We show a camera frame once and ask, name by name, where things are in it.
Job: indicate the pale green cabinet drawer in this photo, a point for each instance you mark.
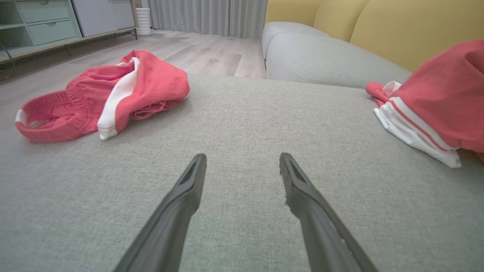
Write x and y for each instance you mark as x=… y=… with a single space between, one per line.
x=43 y=9
x=53 y=32

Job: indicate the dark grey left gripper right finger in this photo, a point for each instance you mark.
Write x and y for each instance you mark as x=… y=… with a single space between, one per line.
x=310 y=211

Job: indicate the white ribbed cylinder appliance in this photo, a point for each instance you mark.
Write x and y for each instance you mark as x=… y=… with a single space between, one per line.
x=143 y=22

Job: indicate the grey sofa seat cushion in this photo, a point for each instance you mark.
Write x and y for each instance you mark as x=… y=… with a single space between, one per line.
x=325 y=60
x=283 y=28

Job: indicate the pale green low cabinet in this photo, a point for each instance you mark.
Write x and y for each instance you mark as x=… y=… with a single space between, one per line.
x=11 y=37

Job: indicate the red shorts with white stripe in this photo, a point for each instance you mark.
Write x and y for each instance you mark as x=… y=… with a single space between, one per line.
x=159 y=83

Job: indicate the yellow sofa back cushion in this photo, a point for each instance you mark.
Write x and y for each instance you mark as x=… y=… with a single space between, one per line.
x=289 y=11
x=338 y=17
x=416 y=30

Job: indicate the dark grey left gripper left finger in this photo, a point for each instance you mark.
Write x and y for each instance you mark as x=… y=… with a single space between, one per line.
x=177 y=204

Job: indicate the grey pleated curtain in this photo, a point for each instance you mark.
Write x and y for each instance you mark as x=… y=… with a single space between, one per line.
x=208 y=17

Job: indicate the red shirt with white sleeves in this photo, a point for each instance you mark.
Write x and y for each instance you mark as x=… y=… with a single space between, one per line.
x=446 y=102

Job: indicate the white cabinet door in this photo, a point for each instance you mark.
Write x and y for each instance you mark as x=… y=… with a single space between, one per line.
x=104 y=17

